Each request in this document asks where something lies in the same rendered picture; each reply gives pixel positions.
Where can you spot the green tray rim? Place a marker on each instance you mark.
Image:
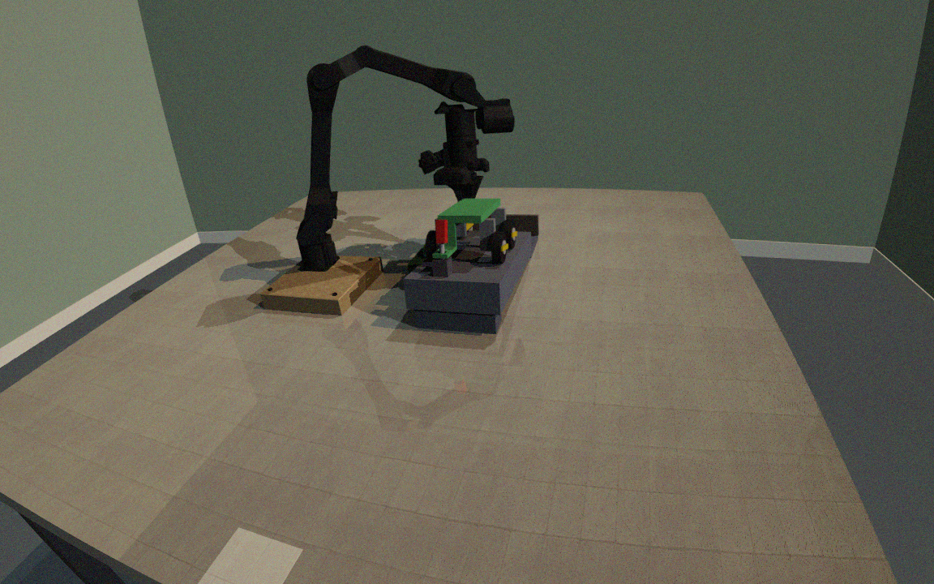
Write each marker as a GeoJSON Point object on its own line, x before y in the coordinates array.
{"type": "Point", "coordinates": [413, 263]}

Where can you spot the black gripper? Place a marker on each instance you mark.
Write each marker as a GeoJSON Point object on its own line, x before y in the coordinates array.
{"type": "Point", "coordinates": [464, 161]}

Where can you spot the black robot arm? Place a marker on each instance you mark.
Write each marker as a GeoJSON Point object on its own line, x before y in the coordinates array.
{"type": "Point", "coordinates": [317, 249]}

